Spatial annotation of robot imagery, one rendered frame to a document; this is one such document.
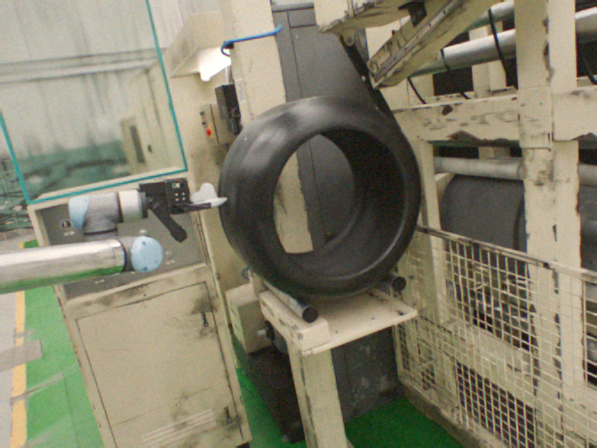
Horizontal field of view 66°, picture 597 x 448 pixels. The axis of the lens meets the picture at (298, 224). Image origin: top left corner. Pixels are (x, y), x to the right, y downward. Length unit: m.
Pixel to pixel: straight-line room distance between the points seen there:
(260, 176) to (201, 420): 1.26
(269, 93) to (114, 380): 1.19
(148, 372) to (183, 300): 0.31
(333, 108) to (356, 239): 0.51
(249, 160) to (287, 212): 0.45
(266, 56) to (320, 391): 1.19
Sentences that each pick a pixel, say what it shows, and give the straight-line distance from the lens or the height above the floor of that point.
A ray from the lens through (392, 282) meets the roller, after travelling 1.35.
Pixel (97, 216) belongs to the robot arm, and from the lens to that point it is 1.14.
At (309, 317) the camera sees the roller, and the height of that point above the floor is 0.90.
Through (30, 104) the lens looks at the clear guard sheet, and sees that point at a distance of 1.79.
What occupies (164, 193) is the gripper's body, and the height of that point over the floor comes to 1.29.
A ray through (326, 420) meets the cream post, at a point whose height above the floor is 0.28.
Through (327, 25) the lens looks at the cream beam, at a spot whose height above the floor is 1.65.
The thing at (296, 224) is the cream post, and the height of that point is 1.05.
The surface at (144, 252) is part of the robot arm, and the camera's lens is 1.03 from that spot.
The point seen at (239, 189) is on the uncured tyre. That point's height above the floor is 1.26.
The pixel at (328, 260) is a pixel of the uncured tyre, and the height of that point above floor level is 0.94.
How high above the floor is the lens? 1.43
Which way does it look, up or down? 14 degrees down
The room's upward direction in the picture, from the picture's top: 10 degrees counter-clockwise
